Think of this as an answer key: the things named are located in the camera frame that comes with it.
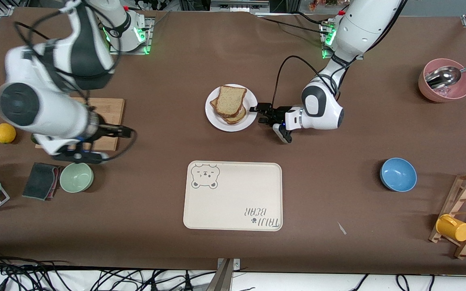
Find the metal table bracket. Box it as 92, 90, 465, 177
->
216, 258, 241, 291

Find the blue bowl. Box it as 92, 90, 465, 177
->
380, 158, 417, 192

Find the light green bowl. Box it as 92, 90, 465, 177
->
59, 162, 94, 193

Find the pale seeded bread slice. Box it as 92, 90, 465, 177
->
215, 85, 248, 118

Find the cream bear print tray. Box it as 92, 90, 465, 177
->
183, 161, 283, 232

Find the grey folded cloth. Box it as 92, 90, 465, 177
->
22, 162, 62, 201

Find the brown bread slice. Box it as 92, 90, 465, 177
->
210, 97, 247, 125

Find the wooden cutting board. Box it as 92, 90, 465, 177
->
35, 97, 125, 152

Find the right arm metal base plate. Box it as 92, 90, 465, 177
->
109, 16, 153, 55

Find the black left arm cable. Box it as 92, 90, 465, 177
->
272, 0, 407, 108

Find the yellow mug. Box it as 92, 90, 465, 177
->
436, 214, 466, 242

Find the white round plate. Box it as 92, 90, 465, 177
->
205, 84, 258, 132

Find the grey metal box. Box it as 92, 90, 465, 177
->
210, 0, 271, 13

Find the wooden mug rack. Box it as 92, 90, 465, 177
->
428, 171, 466, 259

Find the round yellow orange fruit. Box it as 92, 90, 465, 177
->
0, 123, 17, 144

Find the metal scoop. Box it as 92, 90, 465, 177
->
425, 61, 466, 89

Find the black table cable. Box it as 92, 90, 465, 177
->
257, 15, 328, 35
294, 10, 330, 25

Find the black hanging cable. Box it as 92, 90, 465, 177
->
395, 274, 411, 291
350, 274, 369, 291

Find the black cable tangle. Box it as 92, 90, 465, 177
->
0, 249, 217, 291

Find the pink bowl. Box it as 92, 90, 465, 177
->
418, 58, 466, 103

